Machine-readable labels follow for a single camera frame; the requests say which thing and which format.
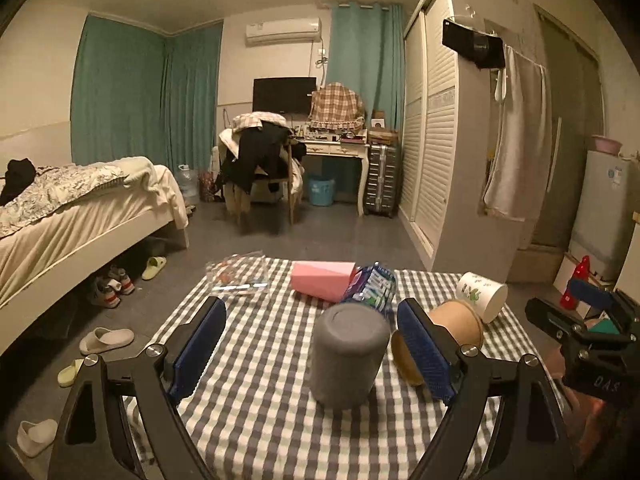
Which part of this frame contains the grey plastic cup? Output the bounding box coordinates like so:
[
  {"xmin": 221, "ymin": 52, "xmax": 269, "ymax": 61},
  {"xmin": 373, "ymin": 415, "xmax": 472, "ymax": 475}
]
[{"xmin": 309, "ymin": 302, "xmax": 390, "ymax": 410}]

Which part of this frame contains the white printed paper cup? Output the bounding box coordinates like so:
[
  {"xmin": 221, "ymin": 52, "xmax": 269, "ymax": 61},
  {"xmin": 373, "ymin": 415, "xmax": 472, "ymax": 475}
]
[{"xmin": 456, "ymin": 272, "xmax": 508, "ymax": 324}]

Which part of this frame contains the brown paper cup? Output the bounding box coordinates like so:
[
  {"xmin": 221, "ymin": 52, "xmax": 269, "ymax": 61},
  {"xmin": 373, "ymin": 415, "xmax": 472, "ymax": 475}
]
[{"xmin": 390, "ymin": 299, "xmax": 484, "ymax": 387}]

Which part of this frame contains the clear glass printed cup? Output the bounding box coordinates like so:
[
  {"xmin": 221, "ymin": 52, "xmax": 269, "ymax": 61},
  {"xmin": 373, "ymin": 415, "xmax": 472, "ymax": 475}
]
[{"xmin": 205, "ymin": 252, "xmax": 269, "ymax": 296}]

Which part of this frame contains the pink faceted cup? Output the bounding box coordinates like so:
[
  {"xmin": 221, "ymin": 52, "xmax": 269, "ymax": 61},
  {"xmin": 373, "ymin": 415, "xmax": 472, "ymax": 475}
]
[{"xmin": 290, "ymin": 260, "xmax": 356, "ymax": 304}]

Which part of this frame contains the blue plastic bottle cup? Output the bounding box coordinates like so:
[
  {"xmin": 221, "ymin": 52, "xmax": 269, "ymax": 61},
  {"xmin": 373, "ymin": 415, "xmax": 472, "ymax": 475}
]
[{"xmin": 338, "ymin": 263, "xmax": 397, "ymax": 320}]

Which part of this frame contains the red thermos bottle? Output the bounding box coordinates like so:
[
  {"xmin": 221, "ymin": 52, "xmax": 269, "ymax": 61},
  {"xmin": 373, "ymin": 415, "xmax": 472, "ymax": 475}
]
[{"xmin": 560, "ymin": 256, "xmax": 590, "ymax": 311}]

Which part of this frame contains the green cloth on knee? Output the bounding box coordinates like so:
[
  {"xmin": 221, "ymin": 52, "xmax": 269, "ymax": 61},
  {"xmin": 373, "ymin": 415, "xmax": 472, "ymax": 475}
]
[{"xmin": 587, "ymin": 318, "xmax": 620, "ymax": 335}]

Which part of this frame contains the white refrigerator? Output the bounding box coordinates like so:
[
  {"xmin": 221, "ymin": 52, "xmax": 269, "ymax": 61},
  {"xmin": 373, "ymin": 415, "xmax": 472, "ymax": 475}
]
[{"xmin": 568, "ymin": 151, "xmax": 639, "ymax": 281}]

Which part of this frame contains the pale green slipper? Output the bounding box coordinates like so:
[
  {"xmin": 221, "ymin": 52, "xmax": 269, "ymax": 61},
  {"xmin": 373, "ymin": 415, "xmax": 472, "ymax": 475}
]
[{"xmin": 56, "ymin": 359, "xmax": 84, "ymax": 388}]

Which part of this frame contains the white red sneaker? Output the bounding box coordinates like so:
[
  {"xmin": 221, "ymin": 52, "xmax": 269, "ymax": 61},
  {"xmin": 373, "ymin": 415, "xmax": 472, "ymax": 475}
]
[
  {"xmin": 88, "ymin": 278, "xmax": 120, "ymax": 309},
  {"xmin": 107, "ymin": 264, "xmax": 136, "ymax": 296}
]

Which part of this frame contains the checkered tablecloth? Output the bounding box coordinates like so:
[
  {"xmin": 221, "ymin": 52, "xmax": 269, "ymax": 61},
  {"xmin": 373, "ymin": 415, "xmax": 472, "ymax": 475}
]
[{"xmin": 122, "ymin": 256, "xmax": 572, "ymax": 480}]

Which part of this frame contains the green slipper under bed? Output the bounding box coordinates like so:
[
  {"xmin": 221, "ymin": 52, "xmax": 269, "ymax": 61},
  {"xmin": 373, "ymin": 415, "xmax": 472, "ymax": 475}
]
[{"xmin": 141, "ymin": 256, "xmax": 167, "ymax": 281}]

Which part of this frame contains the hanging white towel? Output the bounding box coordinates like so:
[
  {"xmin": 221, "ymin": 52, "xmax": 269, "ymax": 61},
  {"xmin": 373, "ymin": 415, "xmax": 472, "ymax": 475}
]
[{"xmin": 483, "ymin": 46, "xmax": 552, "ymax": 222}]

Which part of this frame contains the white slipper near corner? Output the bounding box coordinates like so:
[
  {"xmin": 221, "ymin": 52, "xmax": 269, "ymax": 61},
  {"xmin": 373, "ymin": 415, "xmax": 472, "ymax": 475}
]
[{"xmin": 16, "ymin": 419, "xmax": 58, "ymax": 458}]

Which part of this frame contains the pink basin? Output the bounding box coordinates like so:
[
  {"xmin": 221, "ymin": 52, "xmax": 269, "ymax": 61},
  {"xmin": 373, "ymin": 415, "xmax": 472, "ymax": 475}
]
[{"xmin": 592, "ymin": 136, "xmax": 622, "ymax": 156}]

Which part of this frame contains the bed with beige sheet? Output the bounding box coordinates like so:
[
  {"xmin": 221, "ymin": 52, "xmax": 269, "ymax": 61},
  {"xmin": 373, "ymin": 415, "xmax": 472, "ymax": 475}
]
[{"xmin": 1, "ymin": 156, "xmax": 189, "ymax": 349}]

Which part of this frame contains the large water jug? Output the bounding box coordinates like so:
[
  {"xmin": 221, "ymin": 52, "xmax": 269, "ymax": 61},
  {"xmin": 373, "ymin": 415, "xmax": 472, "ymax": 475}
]
[{"xmin": 176, "ymin": 165, "xmax": 200, "ymax": 207}]

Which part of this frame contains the floral quilt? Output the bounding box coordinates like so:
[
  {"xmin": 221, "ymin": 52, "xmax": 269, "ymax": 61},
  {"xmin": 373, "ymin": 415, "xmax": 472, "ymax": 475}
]
[{"xmin": 1, "ymin": 162, "xmax": 126, "ymax": 238}]

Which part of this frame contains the dark ribbed suitcase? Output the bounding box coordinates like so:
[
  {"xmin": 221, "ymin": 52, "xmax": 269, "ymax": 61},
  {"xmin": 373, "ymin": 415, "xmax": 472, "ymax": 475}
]
[{"xmin": 363, "ymin": 144, "xmax": 401, "ymax": 217}]

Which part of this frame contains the white louvered wardrobe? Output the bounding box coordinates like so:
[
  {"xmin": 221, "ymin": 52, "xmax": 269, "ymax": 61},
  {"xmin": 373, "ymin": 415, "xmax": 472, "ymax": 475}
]
[{"xmin": 400, "ymin": 0, "xmax": 549, "ymax": 282}]

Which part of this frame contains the black garment on bed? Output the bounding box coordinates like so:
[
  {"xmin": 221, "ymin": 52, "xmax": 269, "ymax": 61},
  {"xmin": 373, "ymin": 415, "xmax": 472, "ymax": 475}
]
[{"xmin": 0, "ymin": 158, "xmax": 37, "ymax": 206}]

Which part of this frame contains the blue laundry basket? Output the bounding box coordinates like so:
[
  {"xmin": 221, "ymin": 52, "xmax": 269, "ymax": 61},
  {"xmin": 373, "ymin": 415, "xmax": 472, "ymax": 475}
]
[{"xmin": 307, "ymin": 176, "xmax": 335, "ymax": 207}]

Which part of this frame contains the wooden chair with clothes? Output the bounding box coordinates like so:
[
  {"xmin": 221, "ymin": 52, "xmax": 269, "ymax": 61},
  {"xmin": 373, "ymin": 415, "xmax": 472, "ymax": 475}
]
[{"xmin": 216, "ymin": 112, "xmax": 307, "ymax": 221}]

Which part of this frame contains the black hanging garment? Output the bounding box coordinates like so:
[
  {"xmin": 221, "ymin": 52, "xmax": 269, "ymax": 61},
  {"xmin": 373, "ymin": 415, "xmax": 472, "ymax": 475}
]
[{"xmin": 442, "ymin": 18, "xmax": 506, "ymax": 70}]

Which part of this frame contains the white desk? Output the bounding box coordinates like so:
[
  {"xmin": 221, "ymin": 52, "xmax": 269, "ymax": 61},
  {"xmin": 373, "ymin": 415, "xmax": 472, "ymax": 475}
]
[{"xmin": 299, "ymin": 138, "xmax": 370, "ymax": 218}]

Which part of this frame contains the left green curtain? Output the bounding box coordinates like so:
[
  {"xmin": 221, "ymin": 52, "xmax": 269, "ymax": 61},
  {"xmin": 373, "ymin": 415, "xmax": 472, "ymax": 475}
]
[{"xmin": 70, "ymin": 15, "xmax": 224, "ymax": 170}]

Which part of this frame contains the green curtain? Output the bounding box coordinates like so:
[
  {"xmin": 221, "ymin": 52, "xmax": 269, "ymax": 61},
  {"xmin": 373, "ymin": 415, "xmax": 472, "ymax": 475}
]
[
  {"xmin": 70, "ymin": 15, "xmax": 224, "ymax": 170},
  {"xmin": 326, "ymin": 1, "xmax": 405, "ymax": 130}
]

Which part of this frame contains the plaid cloth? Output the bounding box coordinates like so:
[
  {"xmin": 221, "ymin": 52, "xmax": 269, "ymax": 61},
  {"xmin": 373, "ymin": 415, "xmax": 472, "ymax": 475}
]
[{"xmin": 309, "ymin": 82, "xmax": 366, "ymax": 131}]

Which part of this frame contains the black monitor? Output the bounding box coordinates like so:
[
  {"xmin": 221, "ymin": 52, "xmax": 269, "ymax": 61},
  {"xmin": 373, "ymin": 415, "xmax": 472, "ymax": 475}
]
[{"xmin": 252, "ymin": 77, "xmax": 317, "ymax": 115}]

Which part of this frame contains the right green curtain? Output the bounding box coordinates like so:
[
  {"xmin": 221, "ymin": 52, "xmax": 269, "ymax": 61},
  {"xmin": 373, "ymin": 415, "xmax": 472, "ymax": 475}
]
[{"xmin": 326, "ymin": 1, "xmax": 405, "ymax": 130}]

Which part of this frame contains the white air conditioner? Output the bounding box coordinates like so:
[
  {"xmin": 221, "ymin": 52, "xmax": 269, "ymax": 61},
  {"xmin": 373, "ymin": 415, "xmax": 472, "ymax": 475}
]
[{"xmin": 245, "ymin": 18, "xmax": 322, "ymax": 47}]

